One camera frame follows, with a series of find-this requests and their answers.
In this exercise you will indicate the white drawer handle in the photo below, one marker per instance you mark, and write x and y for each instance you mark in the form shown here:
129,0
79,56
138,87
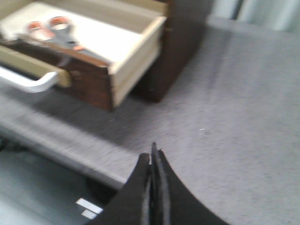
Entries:
25,84

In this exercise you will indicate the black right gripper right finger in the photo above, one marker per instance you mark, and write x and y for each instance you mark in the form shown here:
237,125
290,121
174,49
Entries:
172,202

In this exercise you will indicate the grey orange scissors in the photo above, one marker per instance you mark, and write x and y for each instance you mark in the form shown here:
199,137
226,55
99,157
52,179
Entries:
58,31

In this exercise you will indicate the wooden drawer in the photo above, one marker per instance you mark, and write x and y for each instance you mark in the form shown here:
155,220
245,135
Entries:
127,32

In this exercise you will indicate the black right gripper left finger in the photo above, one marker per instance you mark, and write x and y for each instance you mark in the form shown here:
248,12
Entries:
130,206

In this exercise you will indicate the dark brown wooden drawer cabinet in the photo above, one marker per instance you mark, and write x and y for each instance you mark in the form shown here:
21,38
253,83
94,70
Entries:
182,35

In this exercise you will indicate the white curtain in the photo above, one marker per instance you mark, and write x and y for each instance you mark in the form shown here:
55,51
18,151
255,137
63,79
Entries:
280,15

